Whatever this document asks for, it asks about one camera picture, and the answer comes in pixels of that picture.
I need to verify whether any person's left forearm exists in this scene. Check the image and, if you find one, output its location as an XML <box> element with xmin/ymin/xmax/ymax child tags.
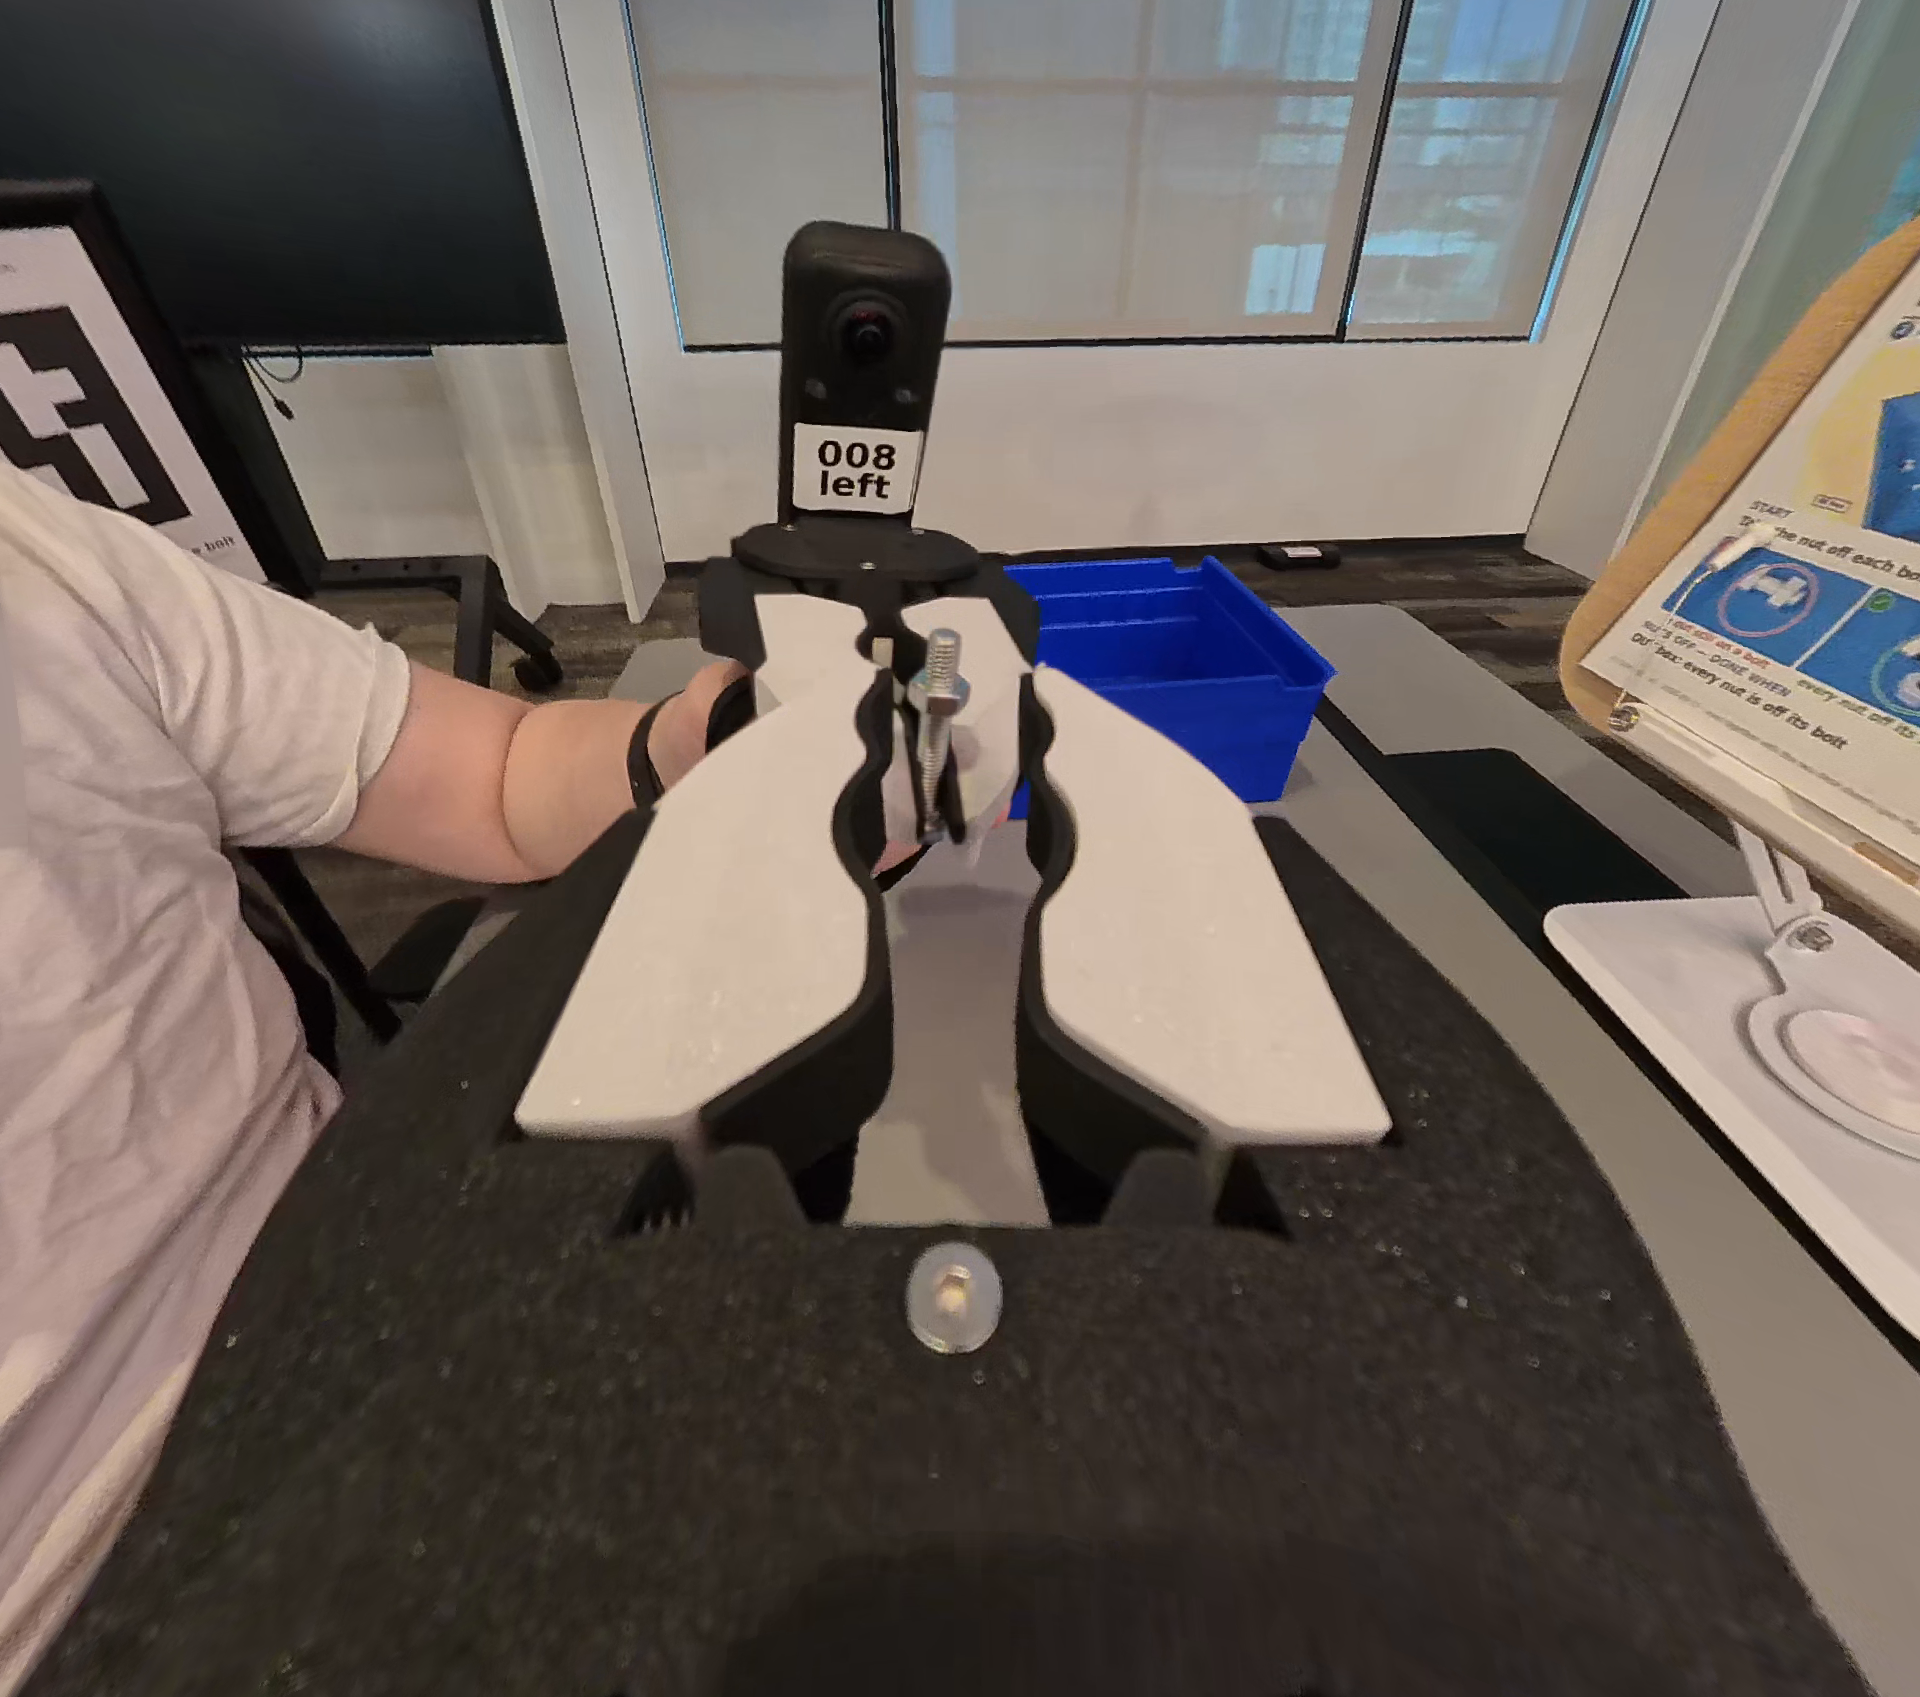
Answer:
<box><xmin>221</xmin><ymin>658</ymin><xmax>663</xmax><ymax>885</ymax></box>

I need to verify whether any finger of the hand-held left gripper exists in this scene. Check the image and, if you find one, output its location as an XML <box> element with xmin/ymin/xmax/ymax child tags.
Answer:
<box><xmin>750</xmin><ymin>594</ymin><xmax>933</xmax><ymax>854</ymax></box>
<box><xmin>899</xmin><ymin>594</ymin><xmax>1046</xmax><ymax>827</ymax></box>

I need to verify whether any blue plastic bin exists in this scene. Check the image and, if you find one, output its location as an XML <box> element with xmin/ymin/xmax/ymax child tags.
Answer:
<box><xmin>998</xmin><ymin>552</ymin><xmax>1338</xmax><ymax>824</ymax></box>

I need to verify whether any white sign board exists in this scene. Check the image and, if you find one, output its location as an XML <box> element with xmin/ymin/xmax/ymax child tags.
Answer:
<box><xmin>0</xmin><ymin>183</ymin><xmax>275</xmax><ymax>588</ymax></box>

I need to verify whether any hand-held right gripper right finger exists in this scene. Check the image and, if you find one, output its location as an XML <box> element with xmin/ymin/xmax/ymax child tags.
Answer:
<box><xmin>1017</xmin><ymin>666</ymin><xmax>1398</xmax><ymax>1151</ymax></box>

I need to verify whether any printed instruction sheet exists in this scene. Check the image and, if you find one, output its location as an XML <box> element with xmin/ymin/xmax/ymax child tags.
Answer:
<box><xmin>1582</xmin><ymin>257</ymin><xmax>1920</xmax><ymax>874</ymax></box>

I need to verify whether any glass window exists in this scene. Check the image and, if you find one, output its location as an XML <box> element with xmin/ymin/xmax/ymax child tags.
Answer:
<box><xmin>590</xmin><ymin>0</ymin><xmax>1720</xmax><ymax>351</ymax></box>

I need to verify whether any black monitor stand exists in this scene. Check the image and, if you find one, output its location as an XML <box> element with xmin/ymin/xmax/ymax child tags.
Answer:
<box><xmin>191</xmin><ymin>347</ymin><xmax>562</xmax><ymax>694</ymax></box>

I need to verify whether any long thin silver bolt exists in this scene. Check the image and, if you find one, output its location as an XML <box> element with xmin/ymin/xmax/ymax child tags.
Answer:
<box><xmin>916</xmin><ymin>624</ymin><xmax>980</xmax><ymax>849</ymax></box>

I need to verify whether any large black monitor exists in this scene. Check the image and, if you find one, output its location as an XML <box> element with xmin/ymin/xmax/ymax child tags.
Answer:
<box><xmin>0</xmin><ymin>0</ymin><xmax>567</xmax><ymax>347</ymax></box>

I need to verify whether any person's left hand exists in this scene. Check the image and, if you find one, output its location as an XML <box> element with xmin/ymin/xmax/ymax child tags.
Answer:
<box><xmin>661</xmin><ymin>658</ymin><xmax>750</xmax><ymax>793</ymax></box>

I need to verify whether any white document stand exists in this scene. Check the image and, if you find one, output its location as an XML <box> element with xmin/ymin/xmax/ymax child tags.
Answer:
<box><xmin>1547</xmin><ymin>816</ymin><xmax>1920</xmax><ymax>1345</ymax></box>

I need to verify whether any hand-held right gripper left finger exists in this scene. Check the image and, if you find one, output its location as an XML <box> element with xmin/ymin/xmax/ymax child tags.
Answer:
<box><xmin>517</xmin><ymin>658</ymin><xmax>892</xmax><ymax>1151</ymax></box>

